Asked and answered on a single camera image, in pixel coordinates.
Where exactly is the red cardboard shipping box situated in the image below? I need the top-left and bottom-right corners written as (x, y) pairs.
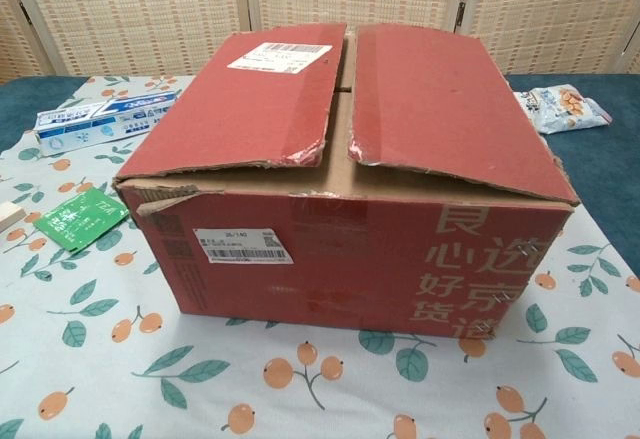
top-left (113, 22), bottom-right (581, 341)

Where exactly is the blue white toothpaste box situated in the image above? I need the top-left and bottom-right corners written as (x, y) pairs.
top-left (35, 92), bottom-right (177, 156)

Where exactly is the white rectangular block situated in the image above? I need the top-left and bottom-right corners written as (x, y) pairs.
top-left (0, 202), bottom-right (27, 234)

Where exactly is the green tea sachet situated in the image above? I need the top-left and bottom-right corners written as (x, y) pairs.
top-left (32, 189), bottom-right (132, 255)

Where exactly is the bamboo folding screen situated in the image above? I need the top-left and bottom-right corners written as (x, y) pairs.
top-left (0, 0), bottom-right (640, 85)

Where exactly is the white blue snack bag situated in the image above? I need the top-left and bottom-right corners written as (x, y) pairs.
top-left (519, 86), bottom-right (614, 135)

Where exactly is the floral fruit print tablecloth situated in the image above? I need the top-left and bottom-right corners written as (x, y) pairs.
top-left (0, 74), bottom-right (640, 439)

